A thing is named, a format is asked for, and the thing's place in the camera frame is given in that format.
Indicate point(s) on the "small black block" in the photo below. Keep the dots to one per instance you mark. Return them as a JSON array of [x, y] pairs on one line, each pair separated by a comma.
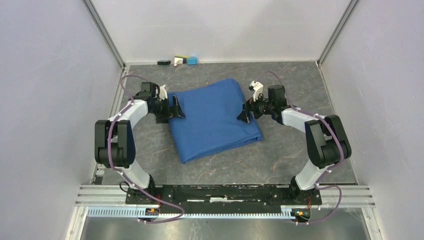
[[163, 62]]

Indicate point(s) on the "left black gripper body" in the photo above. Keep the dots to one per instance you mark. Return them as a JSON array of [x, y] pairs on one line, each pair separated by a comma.
[[161, 111]]

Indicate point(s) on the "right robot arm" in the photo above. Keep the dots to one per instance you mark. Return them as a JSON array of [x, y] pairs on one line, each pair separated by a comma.
[[326, 140]]

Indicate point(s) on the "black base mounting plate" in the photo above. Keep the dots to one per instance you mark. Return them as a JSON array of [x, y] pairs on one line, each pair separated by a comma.
[[229, 198]]

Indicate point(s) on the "cyan blue block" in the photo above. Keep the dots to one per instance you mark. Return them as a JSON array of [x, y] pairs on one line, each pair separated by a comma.
[[192, 60]]

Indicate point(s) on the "slotted cable duct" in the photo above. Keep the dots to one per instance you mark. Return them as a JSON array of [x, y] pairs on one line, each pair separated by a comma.
[[151, 213]]

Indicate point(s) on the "blue surgical wrap cloth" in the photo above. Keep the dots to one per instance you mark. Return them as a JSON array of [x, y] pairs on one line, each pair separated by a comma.
[[210, 125]]

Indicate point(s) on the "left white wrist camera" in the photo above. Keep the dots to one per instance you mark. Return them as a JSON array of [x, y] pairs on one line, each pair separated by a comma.
[[162, 93]]

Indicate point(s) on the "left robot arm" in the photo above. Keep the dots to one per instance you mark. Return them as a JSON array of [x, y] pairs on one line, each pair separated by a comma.
[[114, 142]]

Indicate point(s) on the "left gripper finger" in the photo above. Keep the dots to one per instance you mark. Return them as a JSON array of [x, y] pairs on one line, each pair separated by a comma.
[[176, 112], [174, 105]]

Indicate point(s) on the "white and yellow block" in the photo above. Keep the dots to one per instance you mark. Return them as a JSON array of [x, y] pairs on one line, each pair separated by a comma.
[[180, 59]]

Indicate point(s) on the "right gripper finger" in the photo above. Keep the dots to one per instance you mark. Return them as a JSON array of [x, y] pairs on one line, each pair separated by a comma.
[[244, 116], [246, 108]]

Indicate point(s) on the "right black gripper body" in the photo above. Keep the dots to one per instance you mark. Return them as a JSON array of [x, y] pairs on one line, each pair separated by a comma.
[[259, 107]]

